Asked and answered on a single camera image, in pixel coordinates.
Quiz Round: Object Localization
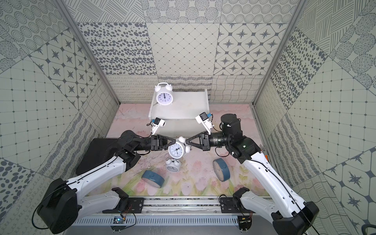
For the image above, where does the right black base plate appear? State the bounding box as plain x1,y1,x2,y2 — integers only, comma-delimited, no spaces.
218,196,253,214

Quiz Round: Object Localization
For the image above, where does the black pad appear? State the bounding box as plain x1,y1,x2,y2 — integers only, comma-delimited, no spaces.
75,138,119,175

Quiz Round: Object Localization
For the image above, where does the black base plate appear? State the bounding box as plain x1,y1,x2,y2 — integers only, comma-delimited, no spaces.
117,197,145,214
218,196,253,214

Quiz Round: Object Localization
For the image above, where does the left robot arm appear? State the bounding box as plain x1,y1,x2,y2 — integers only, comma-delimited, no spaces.
34,130,176,234

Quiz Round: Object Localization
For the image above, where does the white twin-bell alarm clock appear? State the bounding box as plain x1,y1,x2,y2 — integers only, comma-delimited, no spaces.
168,137,191,159
165,159,182,173
154,82,173,106

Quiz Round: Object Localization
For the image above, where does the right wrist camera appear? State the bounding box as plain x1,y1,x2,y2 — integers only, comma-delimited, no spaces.
195,112,213,135

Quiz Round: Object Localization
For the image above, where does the blue round alarm clock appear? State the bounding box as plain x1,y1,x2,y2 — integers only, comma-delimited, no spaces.
142,170,165,188
212,159,231,182

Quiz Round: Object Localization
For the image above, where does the white two-tier shelf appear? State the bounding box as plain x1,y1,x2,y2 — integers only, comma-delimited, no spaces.
148,90,210,139

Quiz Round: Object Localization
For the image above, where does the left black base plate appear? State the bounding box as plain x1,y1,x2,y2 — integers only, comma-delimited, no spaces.
117,197,145,214

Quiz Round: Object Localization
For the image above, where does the perforated cable duct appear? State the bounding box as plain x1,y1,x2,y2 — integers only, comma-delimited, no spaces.
73,215,238,226

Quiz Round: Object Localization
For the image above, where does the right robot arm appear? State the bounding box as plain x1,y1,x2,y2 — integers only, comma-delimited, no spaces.
186,113,319,235

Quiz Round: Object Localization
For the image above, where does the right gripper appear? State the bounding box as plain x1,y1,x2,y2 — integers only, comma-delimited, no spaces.
186,131,232,151

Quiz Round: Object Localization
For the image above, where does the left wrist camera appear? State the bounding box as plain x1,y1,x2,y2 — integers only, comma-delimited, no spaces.
147,117,165,135

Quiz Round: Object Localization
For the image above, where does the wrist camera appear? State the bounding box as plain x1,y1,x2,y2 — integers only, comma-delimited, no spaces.
147,117,165,135
195,112,213,135

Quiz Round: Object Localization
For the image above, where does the aluminium mounting rail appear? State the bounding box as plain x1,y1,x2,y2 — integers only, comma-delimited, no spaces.
60,195,303,216

